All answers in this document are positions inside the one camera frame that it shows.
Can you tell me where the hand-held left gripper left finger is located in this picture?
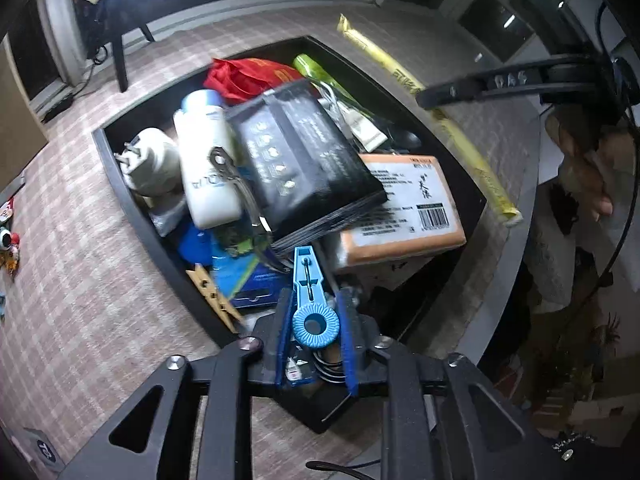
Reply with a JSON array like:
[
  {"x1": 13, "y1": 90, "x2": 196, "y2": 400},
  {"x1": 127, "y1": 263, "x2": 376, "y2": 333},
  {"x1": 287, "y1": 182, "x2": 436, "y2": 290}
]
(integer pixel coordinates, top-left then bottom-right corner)
[{"x1": 57, "y1": 287, "x2": 296, "y2": 480}]

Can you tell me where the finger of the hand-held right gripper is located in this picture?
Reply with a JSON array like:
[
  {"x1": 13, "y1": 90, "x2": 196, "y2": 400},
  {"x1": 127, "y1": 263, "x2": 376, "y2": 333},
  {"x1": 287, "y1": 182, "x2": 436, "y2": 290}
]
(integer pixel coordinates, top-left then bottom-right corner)
[{"x1": 416, "y1": 55, "x2": 608, "y2": 111}]

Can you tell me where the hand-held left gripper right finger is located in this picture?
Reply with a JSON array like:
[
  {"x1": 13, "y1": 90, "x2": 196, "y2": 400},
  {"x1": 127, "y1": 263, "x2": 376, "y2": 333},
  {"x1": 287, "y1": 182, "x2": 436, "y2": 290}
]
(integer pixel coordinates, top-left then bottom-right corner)
[{"x1": 336, "y1": 287, "x2": 566, "y2": 480}]

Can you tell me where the blue plastic clothespin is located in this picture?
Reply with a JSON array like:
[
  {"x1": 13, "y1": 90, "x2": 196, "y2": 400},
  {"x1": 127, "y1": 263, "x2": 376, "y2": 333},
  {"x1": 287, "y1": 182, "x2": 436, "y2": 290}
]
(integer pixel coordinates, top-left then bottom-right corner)
[{"x1": 291, "y1": 246, "x2": 342, "y2": 351}]

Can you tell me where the black storage tray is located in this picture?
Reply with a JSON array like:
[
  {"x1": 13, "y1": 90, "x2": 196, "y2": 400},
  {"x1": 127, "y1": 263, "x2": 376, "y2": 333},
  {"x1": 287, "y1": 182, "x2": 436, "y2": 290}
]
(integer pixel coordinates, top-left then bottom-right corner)
[{"x1": 91, "y1": 35, "x2": 488, "y2": 436}]

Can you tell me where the yellow long packet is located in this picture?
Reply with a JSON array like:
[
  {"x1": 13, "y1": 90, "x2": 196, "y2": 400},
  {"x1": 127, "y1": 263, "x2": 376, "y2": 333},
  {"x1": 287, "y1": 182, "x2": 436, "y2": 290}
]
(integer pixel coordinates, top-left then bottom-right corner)
[{"x1": 336, "y1": 14, "x2": 524, "y2": 227}]

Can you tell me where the person's right hand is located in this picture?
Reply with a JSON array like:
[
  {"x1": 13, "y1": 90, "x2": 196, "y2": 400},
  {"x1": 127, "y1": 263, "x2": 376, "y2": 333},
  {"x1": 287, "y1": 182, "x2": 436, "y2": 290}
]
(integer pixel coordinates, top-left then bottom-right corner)
[{"x1": 544, "y1": 109, "x2": 640, "y2": 222}]

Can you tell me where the blue flat packet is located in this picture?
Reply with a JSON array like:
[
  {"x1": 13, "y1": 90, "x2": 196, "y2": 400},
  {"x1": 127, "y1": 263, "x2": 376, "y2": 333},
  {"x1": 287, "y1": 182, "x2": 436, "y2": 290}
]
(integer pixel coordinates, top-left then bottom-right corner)
[{"x1": 211, "y1": 239, "x2": 296, "y2": 309}]

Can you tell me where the wooden clothespin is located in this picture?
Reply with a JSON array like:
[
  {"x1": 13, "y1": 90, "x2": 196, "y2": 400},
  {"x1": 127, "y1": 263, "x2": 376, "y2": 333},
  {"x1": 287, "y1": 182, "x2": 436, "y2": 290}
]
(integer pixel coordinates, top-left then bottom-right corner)
[{"x1": 185, "y1": 262, "x2": 244, "y2": 334}]

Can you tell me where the orange box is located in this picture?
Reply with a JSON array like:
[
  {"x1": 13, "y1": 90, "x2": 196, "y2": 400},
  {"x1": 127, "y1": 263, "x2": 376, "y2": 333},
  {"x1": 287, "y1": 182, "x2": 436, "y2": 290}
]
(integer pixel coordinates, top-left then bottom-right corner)
[{"x1": 336, "y1": 154, "x2": 467, "y2": 269}]

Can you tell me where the blue plastic disc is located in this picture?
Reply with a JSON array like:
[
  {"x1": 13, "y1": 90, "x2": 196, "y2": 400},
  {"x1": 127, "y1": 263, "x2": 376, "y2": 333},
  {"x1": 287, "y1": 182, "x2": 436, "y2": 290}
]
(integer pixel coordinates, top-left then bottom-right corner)
[{"x1": 178, "y1": 222, "x2": 215, "y2": 263}]

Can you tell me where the white card packet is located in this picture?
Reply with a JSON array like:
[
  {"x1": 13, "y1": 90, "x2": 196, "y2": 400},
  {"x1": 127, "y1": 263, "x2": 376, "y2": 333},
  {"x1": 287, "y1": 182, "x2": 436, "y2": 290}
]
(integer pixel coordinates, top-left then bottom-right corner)
[{"x1": 344, "y1": 104, "x2": 389, "y2": 154}]

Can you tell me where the silver metal tool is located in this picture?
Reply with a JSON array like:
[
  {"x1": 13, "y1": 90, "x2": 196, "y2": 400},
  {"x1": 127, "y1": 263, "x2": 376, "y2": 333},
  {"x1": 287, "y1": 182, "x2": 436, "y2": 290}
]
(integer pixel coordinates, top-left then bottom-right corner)
[{"x1": 211, "y1": 146, "x2": 292, "y2": 273}]

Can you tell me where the silver foil packet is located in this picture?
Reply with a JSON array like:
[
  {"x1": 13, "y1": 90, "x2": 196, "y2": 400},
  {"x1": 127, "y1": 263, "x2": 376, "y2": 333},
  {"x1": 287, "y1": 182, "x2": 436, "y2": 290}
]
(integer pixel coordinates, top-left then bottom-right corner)
[{"x1": 149, "y1": 199, "x2": 192, "y2": 237}]

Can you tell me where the white plastic bottle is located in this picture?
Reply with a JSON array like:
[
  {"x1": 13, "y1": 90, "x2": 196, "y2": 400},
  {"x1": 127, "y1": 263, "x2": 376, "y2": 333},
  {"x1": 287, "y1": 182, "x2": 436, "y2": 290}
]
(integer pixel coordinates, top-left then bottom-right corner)
[{"x1": 172, "y1": 89, "x2": 244, "y2": 230}]

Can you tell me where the black packet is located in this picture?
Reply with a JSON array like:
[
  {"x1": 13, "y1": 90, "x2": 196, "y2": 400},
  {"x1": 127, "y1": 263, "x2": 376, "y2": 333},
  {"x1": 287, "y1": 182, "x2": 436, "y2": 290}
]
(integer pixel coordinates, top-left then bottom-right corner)
[{"x1": 225, "y1": 79, "x2": 390, "y2": 257}]

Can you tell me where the green packet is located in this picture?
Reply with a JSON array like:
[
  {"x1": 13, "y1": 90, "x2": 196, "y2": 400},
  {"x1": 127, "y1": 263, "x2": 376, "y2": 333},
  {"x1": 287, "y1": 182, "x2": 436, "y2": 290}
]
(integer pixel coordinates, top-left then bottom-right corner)
[{"x1": 292, "y1": 53, "x2": 347, "y2": 97}]

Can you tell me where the white plug adapter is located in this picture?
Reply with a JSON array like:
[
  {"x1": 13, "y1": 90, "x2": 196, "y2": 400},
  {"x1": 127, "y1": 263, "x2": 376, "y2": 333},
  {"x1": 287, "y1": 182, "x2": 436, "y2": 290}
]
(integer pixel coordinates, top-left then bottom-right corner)
[{"x1": 114, "y1": 127, "x2": 182, "y2": 197}]

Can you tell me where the red cloth bag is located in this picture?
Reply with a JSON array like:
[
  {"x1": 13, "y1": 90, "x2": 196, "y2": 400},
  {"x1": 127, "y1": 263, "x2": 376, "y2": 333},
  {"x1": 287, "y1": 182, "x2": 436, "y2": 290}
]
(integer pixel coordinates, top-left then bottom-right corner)
[{"x1": 204, "y1": 57, "x2": 311, "y2": 107}]

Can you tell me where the small figure toy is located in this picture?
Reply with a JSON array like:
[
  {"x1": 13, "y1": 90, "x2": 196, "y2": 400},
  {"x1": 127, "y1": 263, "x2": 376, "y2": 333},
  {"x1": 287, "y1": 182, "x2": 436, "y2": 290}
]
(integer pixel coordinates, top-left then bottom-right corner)
[{"x1": 0, "y1": 227, "x2": 22, "y2": 276}]

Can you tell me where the grey flat strip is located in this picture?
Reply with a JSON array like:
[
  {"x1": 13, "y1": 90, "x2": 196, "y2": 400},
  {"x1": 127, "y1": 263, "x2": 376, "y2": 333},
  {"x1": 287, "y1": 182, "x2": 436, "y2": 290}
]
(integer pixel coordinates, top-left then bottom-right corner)
[{"x1": 0, "y1": 171, "x2": 27, "y2": 202}]

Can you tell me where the black chair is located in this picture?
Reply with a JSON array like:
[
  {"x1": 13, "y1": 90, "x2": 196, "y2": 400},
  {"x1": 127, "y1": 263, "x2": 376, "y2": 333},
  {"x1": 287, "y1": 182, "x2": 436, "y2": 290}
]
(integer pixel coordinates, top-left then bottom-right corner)
[{"x1": 75, "y1": 0, "x2": 157, "y2": 94}]

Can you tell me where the black power strip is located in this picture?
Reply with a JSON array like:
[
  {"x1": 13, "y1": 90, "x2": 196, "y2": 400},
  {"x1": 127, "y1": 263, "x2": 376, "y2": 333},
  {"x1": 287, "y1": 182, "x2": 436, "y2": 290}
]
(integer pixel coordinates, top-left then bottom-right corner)
[{"x1": 42, "y1": 96, "x2": 75, "y2": 124}]

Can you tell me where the brown cardboard box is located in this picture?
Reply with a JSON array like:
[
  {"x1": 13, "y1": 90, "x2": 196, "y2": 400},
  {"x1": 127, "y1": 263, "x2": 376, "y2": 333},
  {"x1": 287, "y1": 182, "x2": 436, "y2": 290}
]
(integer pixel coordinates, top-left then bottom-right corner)
[{"x1": 0, "y1": 40, "x2": 51, "y2": 192}]

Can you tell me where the black hair tie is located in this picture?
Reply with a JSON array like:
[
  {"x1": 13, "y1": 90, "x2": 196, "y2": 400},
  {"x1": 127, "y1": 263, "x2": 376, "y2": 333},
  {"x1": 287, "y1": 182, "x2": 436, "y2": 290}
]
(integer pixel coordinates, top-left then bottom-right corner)
[{"x1": 312, "y1": 345, "x2": 347, "y2": 384}]

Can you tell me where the black power cable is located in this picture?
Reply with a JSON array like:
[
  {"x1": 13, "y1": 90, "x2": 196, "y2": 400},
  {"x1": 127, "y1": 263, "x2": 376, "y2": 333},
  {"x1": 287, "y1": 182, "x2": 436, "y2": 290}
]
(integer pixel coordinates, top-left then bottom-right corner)
[{"x1": 71, "y1": 44, "x2": 109, "y2": 99}]

